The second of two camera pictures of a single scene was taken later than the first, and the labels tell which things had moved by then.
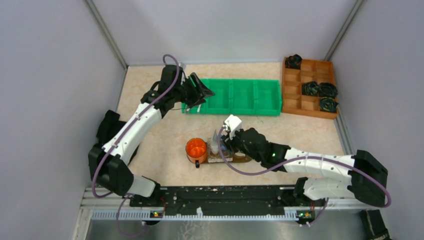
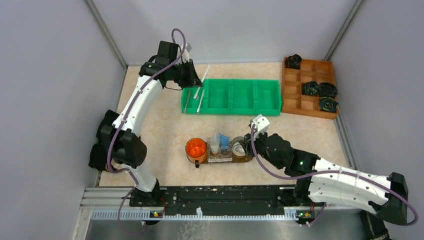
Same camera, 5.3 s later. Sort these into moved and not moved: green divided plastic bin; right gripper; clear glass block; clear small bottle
Moved: right gripper
Not moved: green divided plastic bin; clear small bottle; clear glass block
